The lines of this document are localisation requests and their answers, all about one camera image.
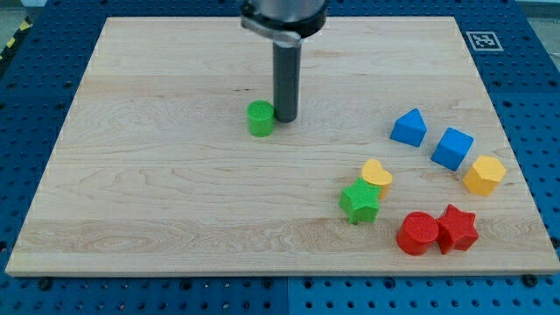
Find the blue triangular prism block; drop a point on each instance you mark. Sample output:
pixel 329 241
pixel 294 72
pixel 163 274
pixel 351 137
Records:
pixel 410 128

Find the light wooden board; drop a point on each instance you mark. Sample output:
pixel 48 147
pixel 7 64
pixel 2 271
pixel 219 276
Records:
pixel 154 173

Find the white fiducial marker tag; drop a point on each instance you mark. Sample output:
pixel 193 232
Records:
pixel 484 41

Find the red cylinder block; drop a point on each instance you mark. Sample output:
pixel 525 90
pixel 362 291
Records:
pixel 419 230

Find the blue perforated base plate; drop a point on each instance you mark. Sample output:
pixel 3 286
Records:
pixel 46 50

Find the yellow heart block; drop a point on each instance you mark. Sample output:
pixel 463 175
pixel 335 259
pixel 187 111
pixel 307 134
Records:
pixel 373 173

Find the blue cube block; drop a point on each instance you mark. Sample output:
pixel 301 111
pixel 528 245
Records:
pixel 452 149

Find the green star block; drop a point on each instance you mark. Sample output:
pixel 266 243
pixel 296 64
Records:
pixel 360 201

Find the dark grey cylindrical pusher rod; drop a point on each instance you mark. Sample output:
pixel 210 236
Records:
pixel 286 67

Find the yellow hexagon block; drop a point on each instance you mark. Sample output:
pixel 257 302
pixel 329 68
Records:
pixel 484 175

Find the red star block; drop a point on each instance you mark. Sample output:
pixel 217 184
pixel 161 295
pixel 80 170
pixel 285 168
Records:
pixel 457 230

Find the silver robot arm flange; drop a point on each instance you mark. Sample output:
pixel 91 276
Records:
pixel 285 22

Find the green cylinder block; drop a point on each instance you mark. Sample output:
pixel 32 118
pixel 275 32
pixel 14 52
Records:
pixel 260 118

